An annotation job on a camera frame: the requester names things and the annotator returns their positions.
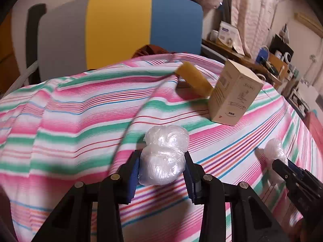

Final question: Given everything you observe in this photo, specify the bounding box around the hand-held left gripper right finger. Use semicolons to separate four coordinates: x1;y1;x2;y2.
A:
184;152;290;242

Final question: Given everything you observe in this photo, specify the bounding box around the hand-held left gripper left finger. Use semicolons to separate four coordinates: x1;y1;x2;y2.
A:
31;150;142;242

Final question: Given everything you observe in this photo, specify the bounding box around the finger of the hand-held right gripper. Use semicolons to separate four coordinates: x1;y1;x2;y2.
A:
288;159;306;178
272;159;294;184

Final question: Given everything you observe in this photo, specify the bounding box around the clear plastic wrap ball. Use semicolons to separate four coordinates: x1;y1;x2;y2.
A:
138;125;190;186
264;138;288;182

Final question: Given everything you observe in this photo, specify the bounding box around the pink cloth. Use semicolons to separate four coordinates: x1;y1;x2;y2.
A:
304;111;323;157

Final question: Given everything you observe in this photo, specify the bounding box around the striped bedsheet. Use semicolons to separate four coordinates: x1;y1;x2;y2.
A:
0;53;323;242

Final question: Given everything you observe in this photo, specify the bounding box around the beige cardboard box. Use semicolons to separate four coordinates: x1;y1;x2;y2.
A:
208;58;264;126

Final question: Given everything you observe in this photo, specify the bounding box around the tan sponge block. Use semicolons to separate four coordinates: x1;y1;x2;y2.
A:
176;62;215;99

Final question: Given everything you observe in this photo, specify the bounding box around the wooden desk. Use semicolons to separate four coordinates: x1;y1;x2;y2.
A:
202;39;288;86

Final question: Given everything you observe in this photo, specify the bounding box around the blue jug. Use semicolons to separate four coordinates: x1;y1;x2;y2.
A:
256;46;269;65

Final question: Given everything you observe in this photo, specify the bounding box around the black box appliance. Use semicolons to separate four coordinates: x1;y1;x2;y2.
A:
269;34;294;56

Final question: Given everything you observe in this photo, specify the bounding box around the red brown cloth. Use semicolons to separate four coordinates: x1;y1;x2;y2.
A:
131;45;174;58

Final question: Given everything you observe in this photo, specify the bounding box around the white blue printed box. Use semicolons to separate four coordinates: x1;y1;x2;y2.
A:
218;21;239;47

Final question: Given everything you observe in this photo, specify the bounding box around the grey yellow blue foam panel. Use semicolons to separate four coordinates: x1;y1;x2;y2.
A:
38;0;204;83

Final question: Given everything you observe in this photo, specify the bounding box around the pale patterned curtain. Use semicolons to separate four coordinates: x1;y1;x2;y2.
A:
231;0;278;56

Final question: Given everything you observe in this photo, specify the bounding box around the wooden wardrobe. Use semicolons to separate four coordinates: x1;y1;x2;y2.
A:
0;13;21;94

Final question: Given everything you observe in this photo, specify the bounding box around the black upright bar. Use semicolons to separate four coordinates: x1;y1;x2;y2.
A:
26;3;47;71

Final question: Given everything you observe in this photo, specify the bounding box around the white bed rail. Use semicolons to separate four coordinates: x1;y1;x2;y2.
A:
2;60;38;99

